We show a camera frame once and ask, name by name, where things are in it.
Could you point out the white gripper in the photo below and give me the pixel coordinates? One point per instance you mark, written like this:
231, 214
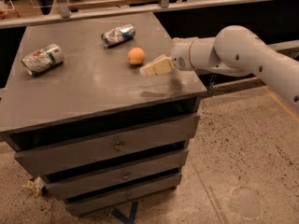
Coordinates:
180, 55

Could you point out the orange fruit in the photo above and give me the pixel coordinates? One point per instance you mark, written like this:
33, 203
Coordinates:
136, 56

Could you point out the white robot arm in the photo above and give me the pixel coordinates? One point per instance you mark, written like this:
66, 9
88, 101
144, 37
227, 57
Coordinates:
237, 52

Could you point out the crushed blue silver can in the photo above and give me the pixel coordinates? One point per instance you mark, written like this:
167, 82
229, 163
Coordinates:
118, 35

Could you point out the grey drawer cabinet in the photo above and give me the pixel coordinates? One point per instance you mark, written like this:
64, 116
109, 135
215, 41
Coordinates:
94, 92

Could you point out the crushed green white can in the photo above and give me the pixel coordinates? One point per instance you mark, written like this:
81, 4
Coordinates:
43, 59

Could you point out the top grey drawer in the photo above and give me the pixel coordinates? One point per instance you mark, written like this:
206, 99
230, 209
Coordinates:
56, 158

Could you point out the grey drawer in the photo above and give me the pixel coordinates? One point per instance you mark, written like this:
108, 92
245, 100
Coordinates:
132, 193
56, 158
70, 188

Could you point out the middle grey drawer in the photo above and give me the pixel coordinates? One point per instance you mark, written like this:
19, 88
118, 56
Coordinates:
70, 188

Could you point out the bottom grey drawer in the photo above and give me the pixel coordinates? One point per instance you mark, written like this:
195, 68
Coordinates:
132, 193

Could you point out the crumpled paper scrap on floor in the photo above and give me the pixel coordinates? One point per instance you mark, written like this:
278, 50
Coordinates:
36, 185

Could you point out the grey metal railing frame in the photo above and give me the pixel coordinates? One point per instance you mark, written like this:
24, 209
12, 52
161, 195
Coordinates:
275, 20

